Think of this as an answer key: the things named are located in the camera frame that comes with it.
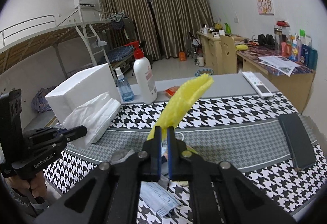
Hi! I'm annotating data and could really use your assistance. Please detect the grey sock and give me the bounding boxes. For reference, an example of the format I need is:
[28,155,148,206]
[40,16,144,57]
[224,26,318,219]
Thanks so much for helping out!
[110,149,135,165]

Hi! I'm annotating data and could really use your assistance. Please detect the red snack packet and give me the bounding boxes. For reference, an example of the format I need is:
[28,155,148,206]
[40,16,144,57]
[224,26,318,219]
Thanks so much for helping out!
[164,86,180,98]

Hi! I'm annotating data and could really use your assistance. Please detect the anime girl poster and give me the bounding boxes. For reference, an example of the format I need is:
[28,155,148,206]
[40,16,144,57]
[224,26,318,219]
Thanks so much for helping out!
[256,0,274,15]

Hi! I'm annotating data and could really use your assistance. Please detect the metal bunk bed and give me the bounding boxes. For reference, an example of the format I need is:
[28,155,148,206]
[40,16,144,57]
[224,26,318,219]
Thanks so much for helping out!
[1,3,137,128]

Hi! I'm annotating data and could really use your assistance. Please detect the yellow foam sponge strip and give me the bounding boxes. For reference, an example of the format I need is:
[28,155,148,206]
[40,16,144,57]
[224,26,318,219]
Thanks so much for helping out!
[147,74,214,140]

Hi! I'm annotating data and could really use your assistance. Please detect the white thermos jug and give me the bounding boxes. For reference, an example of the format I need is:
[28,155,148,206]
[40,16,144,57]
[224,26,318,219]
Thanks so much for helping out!
[197,57,205,67]

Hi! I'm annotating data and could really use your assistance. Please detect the houndstooth table mat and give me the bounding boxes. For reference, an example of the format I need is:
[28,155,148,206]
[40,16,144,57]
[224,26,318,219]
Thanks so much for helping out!
[44,92,326,214]

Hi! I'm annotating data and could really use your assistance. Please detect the printed paper sheets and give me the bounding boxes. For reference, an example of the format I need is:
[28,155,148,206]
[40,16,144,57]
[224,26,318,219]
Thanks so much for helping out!
[259,56,300,77]

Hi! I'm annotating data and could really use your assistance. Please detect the black phone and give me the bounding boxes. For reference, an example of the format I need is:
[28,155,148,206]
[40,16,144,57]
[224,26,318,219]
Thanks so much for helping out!
[278,113,317,172]

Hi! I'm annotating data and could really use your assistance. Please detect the person's left hand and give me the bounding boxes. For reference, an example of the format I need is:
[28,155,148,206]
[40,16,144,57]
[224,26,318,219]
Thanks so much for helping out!
[2,171,48,210]

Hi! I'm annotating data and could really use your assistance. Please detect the blue spray bottle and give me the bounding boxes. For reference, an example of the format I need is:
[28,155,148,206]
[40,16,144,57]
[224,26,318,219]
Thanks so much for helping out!
[115,67,134,103]

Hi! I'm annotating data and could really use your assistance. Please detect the orange floor container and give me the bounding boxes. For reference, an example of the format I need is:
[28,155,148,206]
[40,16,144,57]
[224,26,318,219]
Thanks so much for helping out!
[178,51,187,62]

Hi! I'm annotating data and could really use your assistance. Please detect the wooden desk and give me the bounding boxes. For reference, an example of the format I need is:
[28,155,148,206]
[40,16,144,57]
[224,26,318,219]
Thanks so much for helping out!
[196,30,316,113]

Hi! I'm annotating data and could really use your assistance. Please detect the white styrofoam box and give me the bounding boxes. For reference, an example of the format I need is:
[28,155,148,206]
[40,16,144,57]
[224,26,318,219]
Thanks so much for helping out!
[45,64,121,123]

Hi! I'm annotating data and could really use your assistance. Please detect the white pump bottle red top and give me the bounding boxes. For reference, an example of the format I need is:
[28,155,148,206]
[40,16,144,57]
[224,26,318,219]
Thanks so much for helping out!
[126,41,157,104]

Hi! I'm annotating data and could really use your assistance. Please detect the brown curtains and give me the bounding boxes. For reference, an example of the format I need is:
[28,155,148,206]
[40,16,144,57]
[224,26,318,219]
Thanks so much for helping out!
[99,0,213,61]

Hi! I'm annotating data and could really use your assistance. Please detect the blue face mask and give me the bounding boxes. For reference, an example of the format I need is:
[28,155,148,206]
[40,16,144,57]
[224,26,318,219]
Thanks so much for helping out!
[140,182,182,217]

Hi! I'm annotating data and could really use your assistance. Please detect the white remote control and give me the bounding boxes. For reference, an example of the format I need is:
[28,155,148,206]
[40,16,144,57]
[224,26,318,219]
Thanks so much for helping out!
[242,72,273,98]

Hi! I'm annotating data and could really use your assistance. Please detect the blue plaid quilt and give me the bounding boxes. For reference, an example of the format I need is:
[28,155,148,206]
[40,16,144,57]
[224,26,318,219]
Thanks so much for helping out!
[31,86,57,113]

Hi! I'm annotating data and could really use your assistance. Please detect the wooden chair smiley back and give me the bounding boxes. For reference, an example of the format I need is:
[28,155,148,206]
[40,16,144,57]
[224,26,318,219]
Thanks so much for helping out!
[220,36,238,74]

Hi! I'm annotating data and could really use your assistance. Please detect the white air conditioner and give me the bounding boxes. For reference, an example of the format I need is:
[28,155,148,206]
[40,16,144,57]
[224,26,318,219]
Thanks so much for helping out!
[74,0,95,9]

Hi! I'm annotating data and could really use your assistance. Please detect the white tissue sheets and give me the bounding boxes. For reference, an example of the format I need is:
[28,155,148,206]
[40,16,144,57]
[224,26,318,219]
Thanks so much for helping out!
[63,92,121,149]

